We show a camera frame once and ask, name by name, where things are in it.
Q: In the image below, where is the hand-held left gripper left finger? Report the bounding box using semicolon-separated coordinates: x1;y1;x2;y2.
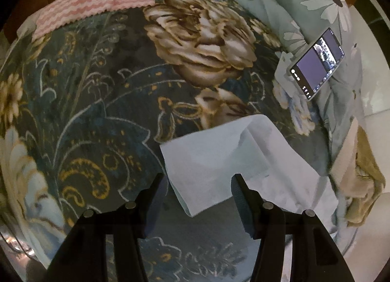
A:
46;173;166;282

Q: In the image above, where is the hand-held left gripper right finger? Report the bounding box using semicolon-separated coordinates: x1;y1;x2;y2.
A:
232;174;355;282

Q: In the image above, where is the light blue garment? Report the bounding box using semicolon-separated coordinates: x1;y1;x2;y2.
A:
159;114;339;231

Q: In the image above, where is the dark floral blanket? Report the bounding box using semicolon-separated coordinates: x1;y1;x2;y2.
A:
0;0;332;282

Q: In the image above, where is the beige crumpled cloth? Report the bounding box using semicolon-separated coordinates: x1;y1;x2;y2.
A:
331;117;386;228

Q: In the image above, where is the smartphone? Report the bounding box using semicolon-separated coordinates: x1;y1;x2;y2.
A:
289;28;346;100

